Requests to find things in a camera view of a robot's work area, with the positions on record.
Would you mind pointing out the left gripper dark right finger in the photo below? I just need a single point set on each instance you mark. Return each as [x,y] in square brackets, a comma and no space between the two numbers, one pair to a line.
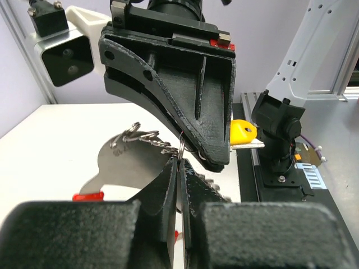
[222,234]

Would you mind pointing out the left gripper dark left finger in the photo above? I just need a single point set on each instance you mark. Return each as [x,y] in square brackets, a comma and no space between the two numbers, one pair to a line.
[137,233]

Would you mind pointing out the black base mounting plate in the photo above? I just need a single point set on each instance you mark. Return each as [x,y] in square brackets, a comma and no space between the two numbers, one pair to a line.
[269,175]

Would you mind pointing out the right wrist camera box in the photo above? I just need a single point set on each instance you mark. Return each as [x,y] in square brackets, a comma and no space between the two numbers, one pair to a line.
[65,40]

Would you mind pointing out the aluminium frame post left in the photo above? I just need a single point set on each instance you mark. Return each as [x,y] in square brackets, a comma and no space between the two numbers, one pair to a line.
[17,20]

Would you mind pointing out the steel key holder red handle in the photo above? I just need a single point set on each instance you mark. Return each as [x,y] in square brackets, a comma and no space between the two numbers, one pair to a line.
[132,158]

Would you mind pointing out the white slotted cable duct right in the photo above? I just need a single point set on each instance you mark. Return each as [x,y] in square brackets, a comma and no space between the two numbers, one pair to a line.
[312,175]

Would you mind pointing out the yellow key tag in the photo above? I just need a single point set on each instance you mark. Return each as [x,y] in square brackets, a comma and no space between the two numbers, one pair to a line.
[243,135]

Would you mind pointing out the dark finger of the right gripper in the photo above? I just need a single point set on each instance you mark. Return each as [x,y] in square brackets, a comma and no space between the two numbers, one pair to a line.
[194,110]
[139,64]

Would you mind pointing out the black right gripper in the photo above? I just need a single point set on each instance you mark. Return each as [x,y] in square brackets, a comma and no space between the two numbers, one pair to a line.
[165,25]

